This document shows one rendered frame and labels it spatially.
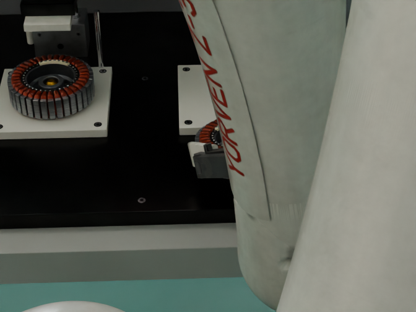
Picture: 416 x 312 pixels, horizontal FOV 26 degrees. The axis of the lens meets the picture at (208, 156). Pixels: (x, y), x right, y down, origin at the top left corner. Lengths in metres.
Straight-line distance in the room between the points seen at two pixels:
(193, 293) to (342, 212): 1.65
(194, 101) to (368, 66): 0.85
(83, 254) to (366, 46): 0.72
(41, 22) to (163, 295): 0.95
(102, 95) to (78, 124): 0.07
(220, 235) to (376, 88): 0.71
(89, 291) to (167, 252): 1.00
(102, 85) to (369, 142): 0.90
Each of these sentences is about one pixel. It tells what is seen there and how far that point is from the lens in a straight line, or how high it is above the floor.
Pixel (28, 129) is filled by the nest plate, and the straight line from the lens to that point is 1.17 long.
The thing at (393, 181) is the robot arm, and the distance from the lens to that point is 0.35.
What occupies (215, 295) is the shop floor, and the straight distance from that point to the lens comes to 2.00.
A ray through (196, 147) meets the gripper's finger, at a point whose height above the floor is 0.83.
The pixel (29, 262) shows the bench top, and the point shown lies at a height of 0.73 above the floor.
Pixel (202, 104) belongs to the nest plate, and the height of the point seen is 0.78.
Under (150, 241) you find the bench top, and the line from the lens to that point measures 1.04.
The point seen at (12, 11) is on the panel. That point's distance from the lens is 1.45.
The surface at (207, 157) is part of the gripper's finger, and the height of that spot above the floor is 0.87.
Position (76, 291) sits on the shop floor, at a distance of 2.03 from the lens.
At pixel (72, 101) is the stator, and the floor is 0.81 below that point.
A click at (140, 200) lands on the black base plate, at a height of 0.77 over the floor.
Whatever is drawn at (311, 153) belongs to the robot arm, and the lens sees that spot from 0.59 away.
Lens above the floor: 1.46
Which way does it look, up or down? 38 degrees down
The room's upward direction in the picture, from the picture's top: straight up
